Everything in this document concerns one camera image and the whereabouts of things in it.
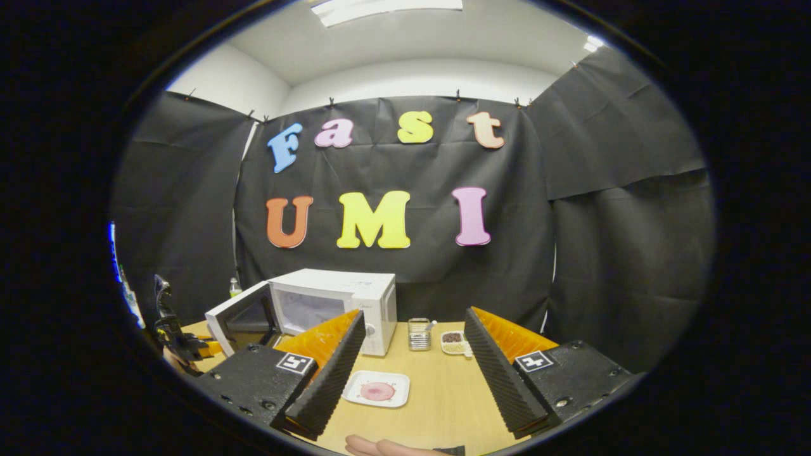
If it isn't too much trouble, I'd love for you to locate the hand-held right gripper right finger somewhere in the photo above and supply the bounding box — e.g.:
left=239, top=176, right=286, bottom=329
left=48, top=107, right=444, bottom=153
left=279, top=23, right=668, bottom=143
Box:
left=464, top=307, right=634, bottom=439

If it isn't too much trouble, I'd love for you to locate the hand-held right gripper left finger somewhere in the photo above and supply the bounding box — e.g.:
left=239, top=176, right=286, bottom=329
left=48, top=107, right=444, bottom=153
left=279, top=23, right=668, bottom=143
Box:
left=193, top=310, right=367, bottom=442

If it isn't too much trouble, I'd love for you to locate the pink round meat slice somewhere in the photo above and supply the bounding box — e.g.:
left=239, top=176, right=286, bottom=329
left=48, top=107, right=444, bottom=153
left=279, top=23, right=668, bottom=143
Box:
left=359, top=381, right=397, bottom=402

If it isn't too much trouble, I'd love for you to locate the white square plate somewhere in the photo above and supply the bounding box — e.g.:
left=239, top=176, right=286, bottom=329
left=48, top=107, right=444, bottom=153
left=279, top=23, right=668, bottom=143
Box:
left=342, top=370, right=411, bottom=409

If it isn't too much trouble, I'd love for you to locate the white microwave oven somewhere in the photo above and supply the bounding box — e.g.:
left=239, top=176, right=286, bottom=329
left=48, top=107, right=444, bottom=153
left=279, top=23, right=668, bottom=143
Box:
left=205, top=269, right=398, bottom=357

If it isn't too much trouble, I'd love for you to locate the white divided bean tray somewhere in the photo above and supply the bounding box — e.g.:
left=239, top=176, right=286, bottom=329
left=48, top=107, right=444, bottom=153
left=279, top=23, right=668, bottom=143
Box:
left=440, top=330, right=473, bottom=357

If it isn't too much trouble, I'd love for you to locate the black backdrop cloth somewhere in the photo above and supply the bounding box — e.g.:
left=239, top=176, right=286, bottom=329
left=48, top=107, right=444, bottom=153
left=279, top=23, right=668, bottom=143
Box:
left=109, top=46, right=717, bottom=374

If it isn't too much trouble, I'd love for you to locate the large ceiling light panel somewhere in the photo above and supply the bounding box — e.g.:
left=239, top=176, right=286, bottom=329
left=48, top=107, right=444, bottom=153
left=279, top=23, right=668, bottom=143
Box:
left=309, top=0, right=464, bottom=28

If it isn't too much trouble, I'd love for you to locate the metal wire basket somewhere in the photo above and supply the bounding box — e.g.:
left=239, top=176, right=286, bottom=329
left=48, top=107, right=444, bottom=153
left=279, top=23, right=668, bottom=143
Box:
left=407, top=318, right=432, bottom=352

